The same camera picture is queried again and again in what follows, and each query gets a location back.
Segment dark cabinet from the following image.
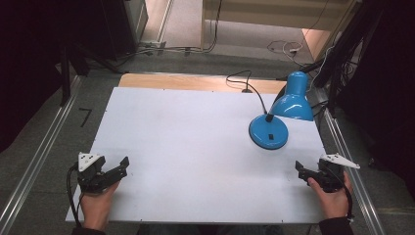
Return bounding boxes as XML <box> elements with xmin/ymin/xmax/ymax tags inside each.
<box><xmin>97</xmin><ymin>0</ymin><xmax>149</xmax><ymax>62</ymax></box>

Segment white floor cable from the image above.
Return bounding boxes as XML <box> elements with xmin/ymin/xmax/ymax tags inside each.
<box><xmin>266</xmin><ymin>39</ymin><xmax>306</xmax><ymax>67</ymax></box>

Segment dark curtain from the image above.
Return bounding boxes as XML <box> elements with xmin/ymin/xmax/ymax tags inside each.
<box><xmin>0</xmin><ymin>0</ymin><xmax>103</xmax><ymax>155</ymax></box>
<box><xmin>337</xmin><ymin>0</ymin><xmax>415</xmax><ymax>199</ymax></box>

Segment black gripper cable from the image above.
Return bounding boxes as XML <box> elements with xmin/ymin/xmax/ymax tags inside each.
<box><xmin>326</xmin><ymin>164</ymin><xmax>355</xmax><ymax>220</ymax></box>
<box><xmin>66</xmin><ymin>164</ymin><xmax>87</xmax><ymax>228</ymax></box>

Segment person's right hand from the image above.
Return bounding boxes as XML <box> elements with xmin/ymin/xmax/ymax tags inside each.
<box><xmin>306</xmin><ymin>171</ymin><xmax>354</xmax><ymax>220</ymax></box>

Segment black metal stand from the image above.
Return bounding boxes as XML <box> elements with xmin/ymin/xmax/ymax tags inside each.
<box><xmin>276</xmin><ymin>0</ymin><xmax>388</xmax><ymax>116</ymax></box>
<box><xmin>58</xmin><ymin>43</ymin><xmax>123</xmax><ymax>108</ymax></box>

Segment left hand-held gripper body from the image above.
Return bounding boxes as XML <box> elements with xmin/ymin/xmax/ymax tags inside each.
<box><xmin>76</xmin><ymin>152</ymin><xmax>114</xmax><ymax>195</ymax></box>

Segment black floor cables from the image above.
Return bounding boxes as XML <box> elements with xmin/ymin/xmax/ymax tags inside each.
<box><xmin>115</xmin><ymin>0</ymin><xmax>224</xmax><ymax>68</ymax></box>

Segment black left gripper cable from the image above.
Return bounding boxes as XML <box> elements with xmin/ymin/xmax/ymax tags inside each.
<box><xmin>66</xmin><ymin>164</ymin><xmax>87</xmax><ymax>228</ymax></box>

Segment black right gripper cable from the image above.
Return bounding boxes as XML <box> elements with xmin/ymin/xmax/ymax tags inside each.
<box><xmin>326</xmin><ymin>164</ymin><xmax>355</xmax><ymax>220</ymax></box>

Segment aluminium floor rail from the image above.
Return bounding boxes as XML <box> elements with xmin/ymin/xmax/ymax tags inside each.
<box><xmin>317</xmin><ymin>89</ymin><xmax>388</xmax><ymax>235</ymax></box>
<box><xmin>0</xmin><ymin>75</ymin><xmax>82</xmax><ymax>234</ymax></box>

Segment blue desk lamp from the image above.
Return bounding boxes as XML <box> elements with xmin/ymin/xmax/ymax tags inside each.
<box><xmin>248</xmin><ymin>70</ymin><xmax>315</xmax><ymax>152</ymax></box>

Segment grey power strip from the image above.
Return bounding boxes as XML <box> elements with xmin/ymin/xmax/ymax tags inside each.
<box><xmin>139</xmin><ymin>39</ymin><xmax>167</xmax><ymax>51</ymax></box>

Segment person's left hand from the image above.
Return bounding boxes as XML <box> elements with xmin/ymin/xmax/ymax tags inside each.
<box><xmin>79</xmin><ymin>180</ymin><xmax>121</xmax><ymax>233</ymax></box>

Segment black lamp cable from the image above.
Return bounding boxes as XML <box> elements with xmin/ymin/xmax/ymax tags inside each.
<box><xmin>225</xmin><ymin>70</ymin><xmax>269</xmax><ymax>116</ymax></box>

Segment light wooden furniture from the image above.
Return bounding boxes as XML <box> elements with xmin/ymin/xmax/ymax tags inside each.
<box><xmin>200</xmin><ymin>0</ymin><xmax>360</xmax><ymax>62</ymax></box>

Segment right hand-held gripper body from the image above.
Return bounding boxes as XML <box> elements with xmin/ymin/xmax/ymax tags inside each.
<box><xmin>313</xmin><ymin>154</ymin><xmax>361</xmax><ymax>194</ymax></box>

